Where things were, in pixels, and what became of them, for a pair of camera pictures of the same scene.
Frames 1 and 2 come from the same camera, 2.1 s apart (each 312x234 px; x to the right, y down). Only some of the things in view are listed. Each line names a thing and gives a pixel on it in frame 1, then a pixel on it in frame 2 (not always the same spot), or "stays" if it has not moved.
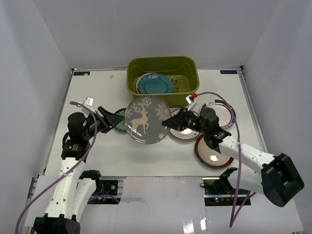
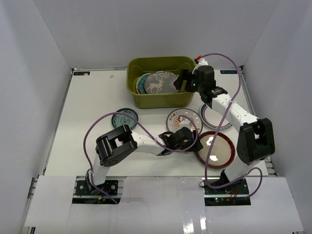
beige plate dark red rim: (210, 157) stays
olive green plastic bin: (183, 70) stays
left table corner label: (83, 73) stays
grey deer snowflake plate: (143, 120) -> (161, 82)
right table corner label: (228, 72) stays
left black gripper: (103, 120) -> (195, 143)
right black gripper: (178, 122) -> (187, 75)
